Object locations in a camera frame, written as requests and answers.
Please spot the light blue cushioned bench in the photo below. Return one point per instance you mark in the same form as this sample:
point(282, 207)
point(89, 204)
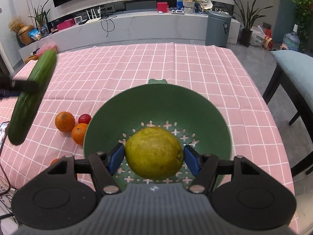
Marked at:
point(293, 72)

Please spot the red tomato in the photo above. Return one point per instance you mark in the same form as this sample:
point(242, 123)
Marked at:
point(84, 119)

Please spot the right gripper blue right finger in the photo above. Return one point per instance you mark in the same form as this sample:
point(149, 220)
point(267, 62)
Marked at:
point(203, 168)

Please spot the large orange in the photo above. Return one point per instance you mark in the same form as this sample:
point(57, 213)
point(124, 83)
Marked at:
point(64, 122)

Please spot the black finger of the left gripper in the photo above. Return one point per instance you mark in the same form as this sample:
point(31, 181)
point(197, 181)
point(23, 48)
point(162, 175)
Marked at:
point(13, 88)

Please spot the white TV console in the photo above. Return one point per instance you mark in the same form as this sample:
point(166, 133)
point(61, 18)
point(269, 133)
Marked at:
point(148, 25)

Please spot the pink checkered tablecloth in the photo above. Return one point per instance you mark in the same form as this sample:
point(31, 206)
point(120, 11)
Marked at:
point(54, 189)

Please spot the red box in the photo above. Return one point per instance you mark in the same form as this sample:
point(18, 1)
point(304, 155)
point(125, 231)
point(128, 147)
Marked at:
point(162, 7)

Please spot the green colander bowl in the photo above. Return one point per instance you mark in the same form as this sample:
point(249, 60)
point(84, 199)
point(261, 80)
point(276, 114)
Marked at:
point(187, 115)

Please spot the green cucumber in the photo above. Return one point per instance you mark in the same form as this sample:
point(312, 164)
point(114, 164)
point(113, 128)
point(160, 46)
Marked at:
point(28, 102)

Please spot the white plastic bag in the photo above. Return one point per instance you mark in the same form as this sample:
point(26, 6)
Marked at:
point(257, 36)

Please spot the yellow-green lemon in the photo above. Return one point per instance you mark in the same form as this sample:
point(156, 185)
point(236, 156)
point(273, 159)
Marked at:
point(154, 153)

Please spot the potted long-leaf plant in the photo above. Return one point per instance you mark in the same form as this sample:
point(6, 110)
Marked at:
point(248, 16)

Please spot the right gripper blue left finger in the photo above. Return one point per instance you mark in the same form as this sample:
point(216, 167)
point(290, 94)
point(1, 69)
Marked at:
point(103, 167)

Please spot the pink box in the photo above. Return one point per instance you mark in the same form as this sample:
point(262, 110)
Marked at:
point(66, 24)

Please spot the grey trash bin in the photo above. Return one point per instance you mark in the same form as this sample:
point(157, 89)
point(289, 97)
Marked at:
point(218, 25)

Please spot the orange tangerine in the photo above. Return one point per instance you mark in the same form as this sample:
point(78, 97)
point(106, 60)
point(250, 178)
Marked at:
point(78, 133)

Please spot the white wifi router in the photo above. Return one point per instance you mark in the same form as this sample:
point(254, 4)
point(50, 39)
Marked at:
point(93, 15)

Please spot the small potted plant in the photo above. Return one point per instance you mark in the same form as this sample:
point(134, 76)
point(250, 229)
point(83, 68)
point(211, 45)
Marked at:
point(41, 18)

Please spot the brown round vase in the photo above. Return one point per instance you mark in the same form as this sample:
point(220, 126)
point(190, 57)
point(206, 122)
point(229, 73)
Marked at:
point(24, 34)

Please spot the blue water jug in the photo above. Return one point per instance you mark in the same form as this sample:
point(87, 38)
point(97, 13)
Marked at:
point(291, 40)

